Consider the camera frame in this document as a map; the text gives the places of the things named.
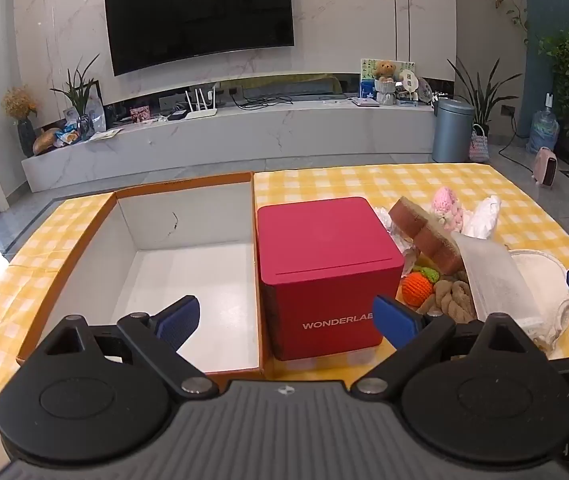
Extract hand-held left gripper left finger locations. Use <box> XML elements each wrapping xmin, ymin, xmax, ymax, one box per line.
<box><xmin>32</xmin><ymin>295</ymin><xmax>220</xmax><ymax>401</ymax></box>

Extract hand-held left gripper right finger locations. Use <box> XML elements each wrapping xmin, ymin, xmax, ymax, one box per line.
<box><xmin>350</xmin><ymin>295</ymin><xmax>550</xmax><ymax>401</ymax></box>

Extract orange cardboard box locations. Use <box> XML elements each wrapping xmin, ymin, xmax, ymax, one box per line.
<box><xmin>16</xmin><ymin>171</ymin><xmax>268</xmax><ymax>381</ymax></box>

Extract beige braided plush rope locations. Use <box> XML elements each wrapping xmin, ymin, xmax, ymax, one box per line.
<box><xmin>417</xmin><ymin>280</ymin><xmax>475</xmax><ymax>323</ymax></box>

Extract clear white ball packet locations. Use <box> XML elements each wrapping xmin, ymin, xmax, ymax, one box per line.
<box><xmin>374</xmin><ymin>205</ymin><xmax>417</xmax><ymax>263</ymax></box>

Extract pink and white yarn toy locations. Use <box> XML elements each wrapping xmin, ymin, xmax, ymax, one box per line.
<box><xmin>431</xmin><ymin>186</ymin><xmax>465</xmax><ymax>231</ymax></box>

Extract white round pad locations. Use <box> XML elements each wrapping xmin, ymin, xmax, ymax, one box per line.
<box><xmin>507</xmin><ymin>249</ymin><xmax>569</xmax><ymax>353</ymax></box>

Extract orange crochet fruit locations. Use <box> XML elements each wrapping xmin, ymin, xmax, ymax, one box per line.
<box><xmin>401</xmin><ymin>270</ymin><xmax>436</xmax><ymax>307</ymax></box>

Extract green crochet piece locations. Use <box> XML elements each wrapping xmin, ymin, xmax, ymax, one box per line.
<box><xmin>411</xmin><ymin>264</ymin><xmax>441</xmax><ymax>283</ymax></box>

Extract red square box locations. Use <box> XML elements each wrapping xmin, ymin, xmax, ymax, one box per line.
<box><xmin>256</xmin><ymin>197</ymin><xmax>406</xmax><ymax>362</ymax></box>

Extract translucent plastic packet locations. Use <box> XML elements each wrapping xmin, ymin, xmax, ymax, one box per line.
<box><xmin>451</xmin><ymin>232</ymin><xmax>545</xmax><ymax>331</ymax></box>

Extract pink space heater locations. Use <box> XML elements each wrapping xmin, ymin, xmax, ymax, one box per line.
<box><xmin>534</xmin><ymin>147</ymin><xmax>558</xmax><ymax>189</ymax></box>

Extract white cloth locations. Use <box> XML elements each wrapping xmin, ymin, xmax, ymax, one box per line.
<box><xmin>464</xmin><ymin>195</ymin><xmax>502</xmax><ymax>238</ymax></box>

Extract yellow checked tablecloth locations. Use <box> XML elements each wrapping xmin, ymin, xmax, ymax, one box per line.
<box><xmin>0</xmin><ymin>162</ymin><xmax>569</xmax><ymax>411</ymax></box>

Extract blue water jug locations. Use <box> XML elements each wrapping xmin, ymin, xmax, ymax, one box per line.
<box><xmin>527</xmin><ymin>92</ymin><xmax>561</xmax><ymax>156</ymax></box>

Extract pastel woven basket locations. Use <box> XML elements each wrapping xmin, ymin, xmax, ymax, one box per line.
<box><xmin>468</xmin><ymin>124</ymin><xmax>490</xmax><ymax>162</ymax></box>

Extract grey-blue trash can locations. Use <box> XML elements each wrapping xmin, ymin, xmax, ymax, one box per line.
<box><xmin>431</xmin><ymin>98</ymin><xmax>476</xmax><ymax>163</ymax></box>

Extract white marble television bench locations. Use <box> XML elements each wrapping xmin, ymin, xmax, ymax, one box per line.
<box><xmin>21</xmin><ymin>100</ymin><xmax>457</xmax><ymax>193</ymax></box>

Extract white router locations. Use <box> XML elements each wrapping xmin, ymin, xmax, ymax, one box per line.
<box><xmin>184</xmin><ymin>87</ymin><xmax>219</xmax><ymax>121</ymax></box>

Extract long-leaf floor plant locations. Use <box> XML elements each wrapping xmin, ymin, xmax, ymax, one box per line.
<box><xmin>447</xmin><ymin>57</ymin><xmax>522</xmax><ymax>136</ymax></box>

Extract leafy plant on cabinet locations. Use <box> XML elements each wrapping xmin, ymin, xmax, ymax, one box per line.
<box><xmin>538</xmin><ymin>29</ymin><xmax>569</xmax><ymax>138</ymax></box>

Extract clear plastic bottle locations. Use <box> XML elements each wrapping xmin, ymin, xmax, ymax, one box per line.
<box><xmin>87</xmin><ymin>95</ymin><xmax>108</xmax><ymax>133</ymax></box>

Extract white round hand fan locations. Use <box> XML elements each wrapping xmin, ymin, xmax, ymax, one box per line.
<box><xmin>398</xmin><ymin>71</ymin><xmax>420</xmax><ymax>103</ymax></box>

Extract dark vase with yellow flowers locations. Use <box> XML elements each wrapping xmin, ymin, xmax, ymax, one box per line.
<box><xmin>1</xmin><ymin>85</ymin><xmax>40</xmax><ymax>157</ymax></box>

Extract green picture card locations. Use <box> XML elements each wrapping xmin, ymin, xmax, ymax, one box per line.
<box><xmin>360</xmin><ymin>58</ymin><xmax>417</xmax><ymax>102</ymax></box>

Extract brown teddy bear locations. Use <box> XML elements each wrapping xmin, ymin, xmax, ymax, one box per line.
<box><xmin>371</xmin><ymin>60</ymin><xmax>399</xmax><ymax>106</ymax></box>

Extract green plant in glass vase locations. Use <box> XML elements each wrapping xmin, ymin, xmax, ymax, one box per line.
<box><xmin>49</xmin><ymin>54</ymin><xmax>101</xmax><ymax>141</ymax></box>

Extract black cables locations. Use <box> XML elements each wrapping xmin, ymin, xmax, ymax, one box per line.
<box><xmin>232</xmin><ymin>91</ymin><xmax>295</xmax><ymax>109</ymax></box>

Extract black wall television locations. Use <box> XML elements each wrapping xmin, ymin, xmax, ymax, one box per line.
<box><xmin>103</xmin><ymin>0</ymin><xmax>296</xmax><ymax>77</ymax></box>

